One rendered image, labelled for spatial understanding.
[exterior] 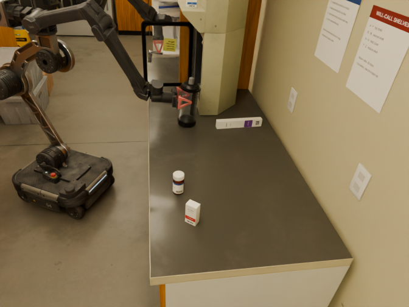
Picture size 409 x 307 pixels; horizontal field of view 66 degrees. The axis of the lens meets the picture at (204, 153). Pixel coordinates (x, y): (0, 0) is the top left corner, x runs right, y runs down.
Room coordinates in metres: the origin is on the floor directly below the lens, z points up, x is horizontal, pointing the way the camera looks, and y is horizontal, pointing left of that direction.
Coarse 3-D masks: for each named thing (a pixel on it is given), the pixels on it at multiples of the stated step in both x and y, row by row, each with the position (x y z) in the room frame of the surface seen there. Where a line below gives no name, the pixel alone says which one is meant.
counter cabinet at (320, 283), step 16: (288, 272) 0.66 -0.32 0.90; (304, 272) 0.67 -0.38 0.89; (320, 272) 0.68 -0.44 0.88; (336, 272) 0.69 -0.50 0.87; (160, 288) 0.58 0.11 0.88; (176, 288) 0.58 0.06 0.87; (192, 288) 0.59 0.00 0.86; (208, 288) 0.60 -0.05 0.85; (224, 288) 0.62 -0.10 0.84; (240, 288) 0.63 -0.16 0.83; (256, 288) 0.64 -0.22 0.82; (272, 288) 0.65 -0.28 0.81; (288, 288) 0.66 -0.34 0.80; (304, 288) 0.68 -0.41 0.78; (320, 288) 0.69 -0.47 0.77; (336, 288) 0.70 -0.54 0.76; (160, 304) 0.58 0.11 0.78; (176, 304) 0.58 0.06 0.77; (192, 304) 0.60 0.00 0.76; (208, 304) 0.61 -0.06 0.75; (224, 304) 0.62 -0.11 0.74; (240, 304) 0.63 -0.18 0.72; (256, 304) 0.64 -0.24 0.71; (272, 304) 0.65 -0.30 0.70; (288, 304) 0.67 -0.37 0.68; (304, 304) 0.68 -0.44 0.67; (320, 304) 0.70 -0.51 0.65
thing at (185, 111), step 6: (198, 84) 1.57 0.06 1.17; (192, 90) 1.48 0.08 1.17; (186, 96) 1.49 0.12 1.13; (192, 96) 1.49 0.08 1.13; (186, 102) 1.49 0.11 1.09; (192, 102) 1.49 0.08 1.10; (180, 108) 1.51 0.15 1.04; (186, 108) 1.49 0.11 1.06; (192, 108) 1.50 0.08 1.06; (180, 114) 1.51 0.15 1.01; (186, 114) 1.49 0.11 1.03; (192, 114) 1.50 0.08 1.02; (180, 120) 1.50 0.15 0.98; (186, 120) 1.49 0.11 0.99; (192, 120) 1.50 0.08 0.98
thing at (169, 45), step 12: (156, 36) 1.90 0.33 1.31; (168, 36) 1.91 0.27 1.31; (180, 36) 1.93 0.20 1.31; (156, 48) 1.89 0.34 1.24; (168, 48) 1.91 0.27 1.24; (180, 48) 1.93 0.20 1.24; (156, 60) 1.89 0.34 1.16; (168, 60) 1.91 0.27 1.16; (180, 60) 1.93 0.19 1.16; (156, 72) 1.89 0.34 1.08; (168, 72) 1.91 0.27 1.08; (180, 72) 1.93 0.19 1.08
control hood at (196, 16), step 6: (180, 0) 1.89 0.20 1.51; (180, 6) 1.75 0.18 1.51; (186, 6) 1.74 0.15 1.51; (198, 6) 1.77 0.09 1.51; (186, 12) 1.63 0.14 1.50; (192, 12) 1.63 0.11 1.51; (198, 12) 1.64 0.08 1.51; (204, 12) 1.65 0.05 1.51; (192, 18) 1.63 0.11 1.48; (198, 18) 1.64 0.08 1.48; (204, 18) 1.65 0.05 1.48; (192, 24) 1.64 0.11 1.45; (198, 24) 1.64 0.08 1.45; (204, 24) 1.65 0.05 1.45; (198, 30) 1.64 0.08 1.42
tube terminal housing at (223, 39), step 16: (208, 0) 1.65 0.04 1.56; (224, 0) 1.66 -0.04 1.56; (240, 0) 1.76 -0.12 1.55; (208, 16) 1.65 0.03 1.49; (224, 16) 1.66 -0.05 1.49; (240, 16) 1.78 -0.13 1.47; (208, 32) 1.65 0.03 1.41; (224, 32) 1.67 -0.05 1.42; (240, 32) 1.80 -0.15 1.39; (208, 48) 1.65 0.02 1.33; (224, 48) 1.67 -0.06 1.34; (240, 48) 1.81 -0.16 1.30; (208, 64) 1.65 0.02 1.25; (224, 64) 1.68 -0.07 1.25; (208, 80) 1.65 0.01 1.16; (224, 80) 1.70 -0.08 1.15; (208, 96) 1.65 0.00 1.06; (224, 96) 1.71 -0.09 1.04; (208, 112) 1.66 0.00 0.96
